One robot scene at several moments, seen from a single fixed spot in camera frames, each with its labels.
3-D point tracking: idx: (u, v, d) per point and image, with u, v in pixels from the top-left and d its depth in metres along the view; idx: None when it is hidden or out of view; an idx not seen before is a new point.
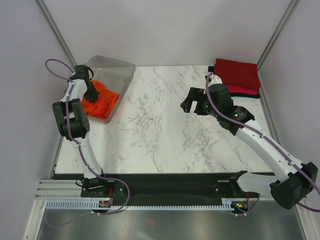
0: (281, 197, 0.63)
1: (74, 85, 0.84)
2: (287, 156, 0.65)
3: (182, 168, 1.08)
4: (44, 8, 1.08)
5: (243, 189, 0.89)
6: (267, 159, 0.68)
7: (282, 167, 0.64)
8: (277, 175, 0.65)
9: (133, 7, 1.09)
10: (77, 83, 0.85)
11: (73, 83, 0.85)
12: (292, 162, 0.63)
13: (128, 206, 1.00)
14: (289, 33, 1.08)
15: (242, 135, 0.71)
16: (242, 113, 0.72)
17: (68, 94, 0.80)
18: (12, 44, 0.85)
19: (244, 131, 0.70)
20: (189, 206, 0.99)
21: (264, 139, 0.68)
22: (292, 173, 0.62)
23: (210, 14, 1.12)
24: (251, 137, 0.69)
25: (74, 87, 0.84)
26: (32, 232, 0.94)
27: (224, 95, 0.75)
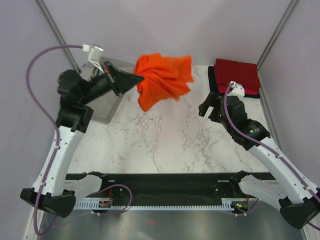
0: (292, 218, 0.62)
1: (58, 148, 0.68)
2: (302, 180, 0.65)
3: (182, 168, 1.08)
4: (43, 8, 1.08)
5: (243, 191, 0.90)
6: (281, 180, 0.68)
7: (297, 190, 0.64)
8: (290, 197, 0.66)
9: (133, 6, 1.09)
10: (62, 144, 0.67)
11: (57, 146, 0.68)
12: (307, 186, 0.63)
13: (132, 206, 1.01)
14: (288, 33, 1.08)
15: (257, 152, 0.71)
16: (257, 129, 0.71)
17: (43, 180, 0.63)
18: (11, 44, 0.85)
19: (259, 149, 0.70)
20: (189, 206, 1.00)
21: (280, 160, 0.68)
22: (307, 197, 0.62)
23: (210, 14, 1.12)
24: (267, 156, 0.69)
25: (57, 157, 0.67)
26: (32, 232, 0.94)
27: (237, 109, 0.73)
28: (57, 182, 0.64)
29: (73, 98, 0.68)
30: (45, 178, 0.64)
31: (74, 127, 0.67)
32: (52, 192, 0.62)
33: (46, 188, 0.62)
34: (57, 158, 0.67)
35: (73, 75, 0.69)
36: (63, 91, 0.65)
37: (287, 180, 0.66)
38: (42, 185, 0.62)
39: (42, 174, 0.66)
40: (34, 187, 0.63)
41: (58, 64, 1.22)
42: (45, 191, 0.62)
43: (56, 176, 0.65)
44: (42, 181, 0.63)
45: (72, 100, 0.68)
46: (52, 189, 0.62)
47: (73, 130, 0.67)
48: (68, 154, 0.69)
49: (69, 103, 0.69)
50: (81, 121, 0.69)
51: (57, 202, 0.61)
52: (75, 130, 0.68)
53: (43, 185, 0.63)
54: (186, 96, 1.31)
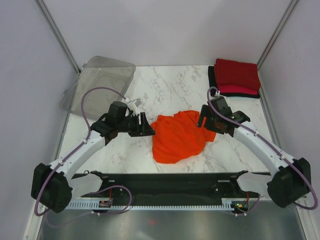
0: (276, 194, 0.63)
1: (84, 143, 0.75)
2: (278, 151, 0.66)
3: (182, 168, 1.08)
4: (44, 8, 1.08)
5: (242, 189, 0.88)
6: (261, 156, 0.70)
7: (273, 161, 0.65)
8: (271, 170, 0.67)
9: (133, 6, 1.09)
10: (90, 142, 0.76)
11: (85, 141, 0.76)
12: (282, 156, 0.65)
13: (133, 207, 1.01)
14: (289, 33, 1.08)
15: (238, 134, 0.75)
16: (239, 117, 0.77)
17: (62, 161, 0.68)
18: (12, 44, 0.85)
19: (239, 130, 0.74)
20: (189, 206, 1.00)
21: (258, 137, 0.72)
22: (283, 166, 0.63)
23: (210, 14, 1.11)
24: (246, 135, 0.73)
25: (80, 148, 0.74)
26: (32, 232, 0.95)
27: (219, 101, 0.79)
28: (71, 168, 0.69)
29: (115, 117, 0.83)
30: (64, 161, 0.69)
31: (103, 134, 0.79)
32: (65, 173, 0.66)
33: (61, 168, 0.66)
34: (81, 150, 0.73)
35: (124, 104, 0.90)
36: (114, 107, 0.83)
37: (264, 154, 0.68)
38: (59, 164, 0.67)
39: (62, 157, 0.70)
40: (51, 165, 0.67)
41: (58, 64, 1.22)
42: (59, 170, 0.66)
43: (74, 162, 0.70)
44: (61, 161, 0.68)
45: (112, 119, 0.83)
46: (66, 171, 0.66)
47: (102, 135, 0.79)
48: (88, 151, 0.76)
49: (107, 120, 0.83)
50: (108, 135, 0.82)
51: (64, 185, 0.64)
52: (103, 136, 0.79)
53: (60, 164, 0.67)
54: (186, 95, 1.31)
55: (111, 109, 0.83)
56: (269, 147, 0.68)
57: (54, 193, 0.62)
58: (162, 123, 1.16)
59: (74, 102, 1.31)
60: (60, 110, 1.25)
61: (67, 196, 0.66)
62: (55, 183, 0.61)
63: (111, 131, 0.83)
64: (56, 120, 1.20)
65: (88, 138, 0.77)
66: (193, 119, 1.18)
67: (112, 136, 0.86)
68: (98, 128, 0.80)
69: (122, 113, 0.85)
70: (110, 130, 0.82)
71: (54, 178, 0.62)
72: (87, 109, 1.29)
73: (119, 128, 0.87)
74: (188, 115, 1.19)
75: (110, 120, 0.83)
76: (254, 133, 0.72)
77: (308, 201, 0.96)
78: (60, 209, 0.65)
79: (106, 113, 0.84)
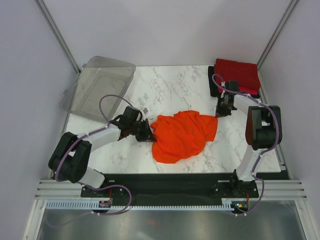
0: (249, 134, 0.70)
1: (105, 129, 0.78)
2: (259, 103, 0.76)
3: (182, 168, 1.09)
4: (44, 8, 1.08)
5: (239, 178, 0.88)
6: None
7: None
8: None
9: (133, 7, 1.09)
10: (110, 129, 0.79)
11: (106, 127, 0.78)
12: (260, 103, 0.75)
13: (132, 206, 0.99)
14: (289, 33, 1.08)
15: (239, 101, 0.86)
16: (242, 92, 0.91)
17: (88, 134, 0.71)
18: (11, 45, 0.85)
19: (238, 97, 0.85)
20: (189, 206, 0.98)
21: (249, 97, 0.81)
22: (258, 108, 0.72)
23: (210, 14, 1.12)
24: (242, 99, 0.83)
25: (102, 131, 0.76)
26: (32, 232, 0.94)
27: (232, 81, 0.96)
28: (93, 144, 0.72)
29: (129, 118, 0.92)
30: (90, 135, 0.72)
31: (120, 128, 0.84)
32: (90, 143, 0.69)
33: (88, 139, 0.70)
34: (104, 131, 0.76)
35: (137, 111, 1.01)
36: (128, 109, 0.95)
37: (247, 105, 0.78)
38: (85, 135, 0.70)
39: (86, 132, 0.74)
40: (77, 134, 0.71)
41: (58, 64, 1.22)
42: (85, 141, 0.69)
43: (96, 139, 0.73)
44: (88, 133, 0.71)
45: (126, 120, 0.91)
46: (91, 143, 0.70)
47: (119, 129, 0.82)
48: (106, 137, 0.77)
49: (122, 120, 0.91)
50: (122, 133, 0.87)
51: (88, 154, 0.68)
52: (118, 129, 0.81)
53: (86, 135, 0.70)
54: (186, 96, 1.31)
55: (127, 111, 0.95)
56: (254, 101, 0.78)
57: (77, 162, 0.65)
58: (163, 121, 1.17)
59: (74, 102, 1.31)
60: (61, 110, 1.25)
61: (84, 168, 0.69)
62: (80, 150, 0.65)
63: (125, 129, 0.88)
64: (56, 120, 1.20)
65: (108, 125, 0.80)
66: (193, 119, 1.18)
67: (125, 135, 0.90)
68: (116, 122, 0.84)
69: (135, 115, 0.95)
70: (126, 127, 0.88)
71: (79, 145, 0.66)
72: (88, 109, 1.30)
73: (131, 129, 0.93)
74: (188, 114, 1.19)
75: (123, 120, 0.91)
76: (246, 95, 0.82)
77: (307, 202, 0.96)
78: (77, 179, 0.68)
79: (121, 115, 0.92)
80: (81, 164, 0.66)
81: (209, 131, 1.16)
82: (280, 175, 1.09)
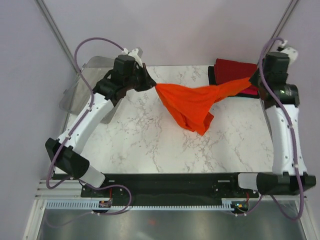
0: (265, 186, 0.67)
1: (89, 111, 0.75)
2: (296, 157, 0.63)
3: (182, 168, 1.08)
4: (44, 8, 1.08)
5: (241, 186, 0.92)
6: (278, 147, 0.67)
7: (284, 163, 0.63)
8: (276, 163, 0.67)
9: (133, 7, 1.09)
10: (94, 109, 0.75)
11: (89, 108, 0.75)
12: (296, 164, 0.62)
13: (132, 207, 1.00)
14: (289, 33, 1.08)
15: (274, 114, 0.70)
16: (289, 92, 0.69)
17: (69, 135, 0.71)
18: (12, 45, 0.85)
19: (277, 112, 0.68)
20: (189, 206, 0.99)
21: (290, 130, 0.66)
22: (289, 173, 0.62)
23: (210, 14, 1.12)
24: (280, 121, 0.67)
25: (86, 117, 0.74)
26: (32, 232, 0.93)
27: (280, 62, 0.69)
28: (80, 139, 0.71)
29: (121, 73, 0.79)
30: (72, 133, 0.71)
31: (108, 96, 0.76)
32: (74, 146, 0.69)
33: (70, 141, 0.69)
34: (86, 119, 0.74)
35: (130, 57, 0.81)
36: (119, 62, 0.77)
37: (282, 148, 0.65)
38: (66, 138, 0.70)
39: (69, 129, 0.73)
40: (59, 139, 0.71)
41: (58, 63, 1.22)
42: (68, 144, 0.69)
43: (81, 134, 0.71)
44: (68, 134, 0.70)
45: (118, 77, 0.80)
46: (75, 144, 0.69)
47: (107, 99, 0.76)
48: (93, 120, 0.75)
49: (114, 77, 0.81)
50: (115, 95, 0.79)
51: (77, 155, 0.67)
52: (108, 99, 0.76)
53: (68, 138, 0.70)
54: None
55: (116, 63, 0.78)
56: (292, 148, 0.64)
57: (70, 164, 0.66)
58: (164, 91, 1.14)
59: (74, 102, 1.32)
60: (60, 110, 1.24)
61: (83, 162, 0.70)
62: (66, 156, 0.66)
63: (117, 88, 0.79)
64: (56, 120, 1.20)
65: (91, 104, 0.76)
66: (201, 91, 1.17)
67: (122, 92, 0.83)
68: (106, 86, 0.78)
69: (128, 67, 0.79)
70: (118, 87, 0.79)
71: (64, 154, 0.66)
72: None
73: (128, 84, 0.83)
74: (209, 88, 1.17)
75: (115, 77, 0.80)
76: (289, 123, 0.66)
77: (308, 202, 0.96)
78: (81, 173, 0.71)
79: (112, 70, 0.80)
80: (74, 165, 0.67)
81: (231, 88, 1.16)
82: None
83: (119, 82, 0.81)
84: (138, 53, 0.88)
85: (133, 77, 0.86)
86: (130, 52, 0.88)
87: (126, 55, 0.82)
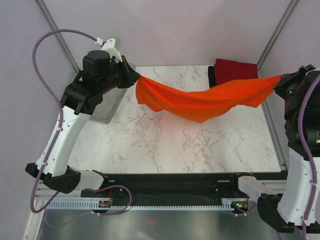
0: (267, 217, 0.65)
1: (60, 131, 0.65)
2: (308, 212, 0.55)
3: (182, 168, 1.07)
4: (43, 8, 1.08)
5: (239, 188, 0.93)
6: (290, 194, 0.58)
7: (293, 214, 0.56)
8: (283, 205, 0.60)
9: (133, 6, 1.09)
10: (64, 129, 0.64)
11: (60, 129, 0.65)
12: (303, 219, 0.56)
13: (133, 206, 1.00)
14: (289, 33, 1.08)
15: (298, 162, 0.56)
16: None
17: (45, 161, 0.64)
18: (11, 44, 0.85)
19: (303, 165, 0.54)
20: (189, 206, 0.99)
21: (310, 186, 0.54)
22: (294, 223, 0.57)
23: (210, 14, 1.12)
24: (302, 174, 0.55)
25: (58, 139, 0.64)
26: (32, 232, 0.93)
27: None
28: (57, 165, 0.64)
29: (93, 76, 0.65)
30: (47, 159, 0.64)
31: (78, 109, 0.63)
32: (52, 173, 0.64)
33: (47, 168, 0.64)
34: (58, 141, 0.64)
35: (103, 53, 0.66)
36: (87, 62, 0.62)
37: (295, 201, 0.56)
38: (43, 165, 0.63)
39: (45, 153, 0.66)
40: (38, 164, 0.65)
41: (58, 64, 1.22)
42: (46, 171, 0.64)
43: (57, 158, 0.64)
44: (44, 160, 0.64)
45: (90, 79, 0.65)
46: (53, 171, 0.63)
47: (77, 112, 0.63)
48: (69, 138, 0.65)
49: (84, 80, 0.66)
50: (87, 104, 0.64)
51: (57, 178, 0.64)
52: (78, 113, 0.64)
53: (44, 165, 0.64)
54: None
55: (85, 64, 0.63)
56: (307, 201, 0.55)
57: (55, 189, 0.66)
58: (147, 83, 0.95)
59: None
60: None
61: (68, 179, 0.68)
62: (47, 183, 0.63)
63: (90, 95, 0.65)
64: (56, 120, 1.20)
65: (61, 122, 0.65)
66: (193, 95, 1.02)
67: (98, 99, 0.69)
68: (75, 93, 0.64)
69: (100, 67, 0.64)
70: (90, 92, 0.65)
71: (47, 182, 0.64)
72: None
73: (103, 86, 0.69)
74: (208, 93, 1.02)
75: (87, 80, 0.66)
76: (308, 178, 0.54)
77: None
78: (70, 187, 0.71)
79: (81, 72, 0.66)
80: (59, 186, 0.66)
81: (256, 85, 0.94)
82: (280, 175, 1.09)
83: (92, 86, 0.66)
84: (116, 44, 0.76)
85: (111, 75, 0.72)
86: (106, 42, 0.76)
87: (99, 51, 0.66)
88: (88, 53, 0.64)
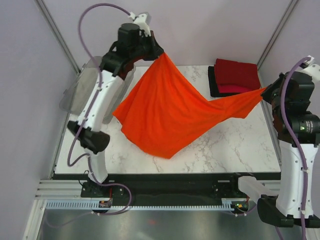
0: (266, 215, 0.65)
1: (100, 91, 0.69)
2: (305, 202, 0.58)
3: (182, 168, 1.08)
4: (44, 8, 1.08)
5: (239, 188, 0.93)
6: (285, 186, 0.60)
7: (290, 206, 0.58)
8: (280, 200, 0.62)
9: (133, 7, 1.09)
10: (104, 88, 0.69)
11: (99, 88, 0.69)
12: (301, 209, 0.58)
13: (132, 206, 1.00)
14: (288, 33, 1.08)
15: (287, 151, 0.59)
16: (311, 128, 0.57)
17: (85, 116, 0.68)
18: (11, 44, 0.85)
19: (292, 151, 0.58)
20: (189, 206, 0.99)
21: (302, 173, 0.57)
22: (293, 216, 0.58)
23: (210, 14, 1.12)
24: (292, 161, 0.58)
25: (98, 97, 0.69)
26: (32, 232, 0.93)
27: (304, 89, 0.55)
28: (96, 120, 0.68)
29: (126, 45, 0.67)
30: (88, 115, 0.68)
31: (115, 73, 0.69)
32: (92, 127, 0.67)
33: (88, 122, 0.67)
34: (98, 100, 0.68)
35: (134, 25, 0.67)
36: (121, 33, 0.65)
37: (290, 191, 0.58)
38: (84, 120, 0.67)
39: (85, 111, 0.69)
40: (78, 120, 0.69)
41: (58, 63, 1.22)
42: (87, 124, 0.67)
43: (97, 114, 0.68)
44: (85, 116, 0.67)
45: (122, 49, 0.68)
46: (92, 125, 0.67)
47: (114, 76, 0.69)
48: (107, 98, 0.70)
49: (118, 50, 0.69)
50: (122, 69, 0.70)
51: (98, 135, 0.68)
52: (115, 76, 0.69)
53: (85, 119, 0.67)
54: None
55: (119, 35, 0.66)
56: (302, 190, 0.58)
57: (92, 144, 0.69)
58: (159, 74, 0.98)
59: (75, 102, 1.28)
60: (61, 110, 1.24)
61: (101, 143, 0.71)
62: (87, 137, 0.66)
63: (123, 62, 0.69)
64: (56, 120, 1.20)
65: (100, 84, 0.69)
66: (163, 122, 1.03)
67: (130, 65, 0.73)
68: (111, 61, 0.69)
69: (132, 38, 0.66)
70: (123, 61, 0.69)
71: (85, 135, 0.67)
72: None
73: (135, 55, 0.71)
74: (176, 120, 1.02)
75: (120, 50, 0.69)
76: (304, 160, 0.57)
77: None
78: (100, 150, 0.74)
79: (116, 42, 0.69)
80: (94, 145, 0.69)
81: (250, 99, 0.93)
82: None
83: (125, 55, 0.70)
84: (147, 19, 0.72)
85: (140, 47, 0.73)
86: (138, 17, 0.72)
87: (130, 23, 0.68)
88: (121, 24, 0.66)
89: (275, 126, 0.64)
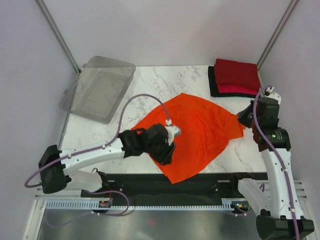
0: (262, 228, 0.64)
1: (101, 148, 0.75)
2: (292, 200, 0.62)
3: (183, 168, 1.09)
4: (44, 8, 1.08)
5: (239, 191, 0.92)
6: (272, 190, 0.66)
7: (280, 206, 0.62)
8: (272, 206, 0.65)
9: (133, 7, 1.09)
10: (107, 150, 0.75)
11: (103, 146, 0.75)
12: (292, 208, 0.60)
13: (136, 206, 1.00)
14: (289, 33, 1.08)
15: (267, 157, 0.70)
16: (281, 137, 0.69)
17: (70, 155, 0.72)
18: (11, 44, 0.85)
19: (269, 154, 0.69)
20: (189, 206, 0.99)
21: (283, 173, 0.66)
22: (286, 216, 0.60)
23: (209, 14, 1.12)
24: (273, 164, 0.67)
25: (95, 151, 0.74)
26: (32, 232, 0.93)
27: (271, 108, 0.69)
28: (76, 165, 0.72)
29: (147, 138, 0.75)
30: (74, 155, 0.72)
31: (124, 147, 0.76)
32: (67, 167, 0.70)
33: (67, 161, 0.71)
34: (94, 153, 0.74)
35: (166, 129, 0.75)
36: (153, 128, 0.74)
37: (277, 193, 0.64)
38: (67, 155, 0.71)
39: (75, 150, 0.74)
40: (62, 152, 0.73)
41: (58, 64, 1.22)
42: (65, 161, 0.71)
43: (80, 161, 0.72)
44: (71, 154, 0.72)
45: (144, 137, 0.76)
46: (69, 166, 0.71)
47: (121, 149, 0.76)
48: (99, 156, 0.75)
49: (141, 136, 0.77)
50: (130, 150, 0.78)
51: (62, 178, 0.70)
52: (122, 150, 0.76)
53: (68, 156, 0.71)
54: None
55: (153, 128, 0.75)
56: (287, 190, 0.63)
57: (49, 180, 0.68)
58: (188, 101, 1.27)
59: (74, 102, 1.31)
60: (60, 110, 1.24)
61: (59, 185, 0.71)
62: (54, 172, 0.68)
63: (135, 147, 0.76)
64: (56, 120, 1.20)
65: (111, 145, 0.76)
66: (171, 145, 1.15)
67: (135, 153, 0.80)
68: (126, 139, 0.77)
69: (158, 138, 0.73)
70: (131, 146, 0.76)
71: (53, 169, 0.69)
72: (87, 109, 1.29)
73: (147, 149, 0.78)
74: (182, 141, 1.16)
75: (143, 136, 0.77)
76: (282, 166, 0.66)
77: (308, 202, 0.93)
78: (53, 191, 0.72)
79: (144, 130, 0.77)
80: (53, 182, 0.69)
81: (234, 127, 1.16)
82: None
83: (142, 143, 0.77)
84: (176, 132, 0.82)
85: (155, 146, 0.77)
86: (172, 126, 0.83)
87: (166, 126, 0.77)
88: (160, 123, 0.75)
89: (256, 142, 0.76)
